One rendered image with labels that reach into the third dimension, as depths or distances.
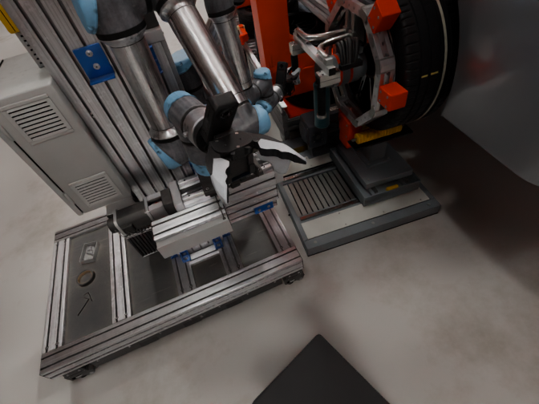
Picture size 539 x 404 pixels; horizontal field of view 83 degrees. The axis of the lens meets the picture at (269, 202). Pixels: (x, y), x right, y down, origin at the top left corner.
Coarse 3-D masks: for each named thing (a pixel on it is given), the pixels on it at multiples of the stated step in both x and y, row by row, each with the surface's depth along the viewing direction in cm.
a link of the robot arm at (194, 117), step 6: (198, 108) 59; (204, 108) 60; (192, 114) 58; (198, 114) 58; (204, 114) 58; (186, 120) 59; (192, 120) 57; (198, 120) 57; (186, 126) 59; (192, 126) 57; (186, 132) 59; (192, 132) 57; (192, 138) 58
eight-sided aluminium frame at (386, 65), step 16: (352, 0) 123; (368, 0) 120; (336, 16) 140; (368, 32) 118; (384, 32) 116; (336, 48) 159; (384, 48) 118; (384, 64) 117; (384, 80) 125; (336, 96) 167; (352, 112) 157; (368, 112) 137; (384, 112) 133
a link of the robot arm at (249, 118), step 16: (160, 0) 68; (176, 0) 68; (192, 0) 70; (160, 16) 71; (176, 16) 69; (192, 16) 69; (176, 32) 71; (192, 32) 69; (208, 32) 71; (192, 48) 70; (208, 48) 70; (192, 64) 73; (208, 64) 70; (224, 64) 72; (208, 80) 72; (224, 80) 71; (240, 96) 72; (240, 112) 72; (256, 112) 74; (240, 128) 72; (256, 128) 74
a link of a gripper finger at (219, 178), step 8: (216, 160) 49; (224, 160) 49; (216, 168) 47; (224, 168) 47; (216, 176) 46; (224, 176) 46; (216, 184) 45; (224, 184) 45; (224, 192) 44; (224, 200) 44
